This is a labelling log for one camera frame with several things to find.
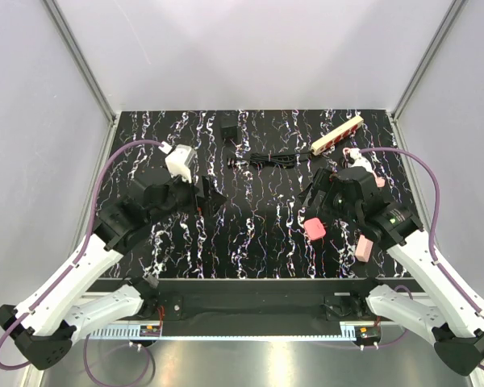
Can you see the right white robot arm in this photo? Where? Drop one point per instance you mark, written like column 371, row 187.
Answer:
column 454, row 324

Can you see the pink square plug adapter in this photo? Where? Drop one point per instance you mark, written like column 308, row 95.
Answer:
column 314, row 229

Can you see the black cube adapter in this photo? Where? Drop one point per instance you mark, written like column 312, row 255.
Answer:
column 228, row 127

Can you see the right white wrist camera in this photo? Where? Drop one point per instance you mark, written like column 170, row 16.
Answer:
column 354, row 158

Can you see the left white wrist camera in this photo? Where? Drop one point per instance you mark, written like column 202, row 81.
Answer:
column 178, row 160

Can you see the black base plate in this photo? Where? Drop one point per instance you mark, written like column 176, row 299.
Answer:
column 243, row 308

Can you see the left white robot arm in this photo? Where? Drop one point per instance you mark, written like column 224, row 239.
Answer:
column 46, row 325

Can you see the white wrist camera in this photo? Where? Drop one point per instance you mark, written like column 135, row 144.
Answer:
column 178, row 160
column 354, row 158

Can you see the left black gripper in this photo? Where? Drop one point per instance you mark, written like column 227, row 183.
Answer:
column 210, row 202

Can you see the pink power strip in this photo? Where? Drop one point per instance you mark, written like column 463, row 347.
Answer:
column 363, row 249

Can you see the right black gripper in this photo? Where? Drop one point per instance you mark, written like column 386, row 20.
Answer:
column 325, row 178

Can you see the beige red power strip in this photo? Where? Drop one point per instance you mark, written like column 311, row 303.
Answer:
column 332, row 138

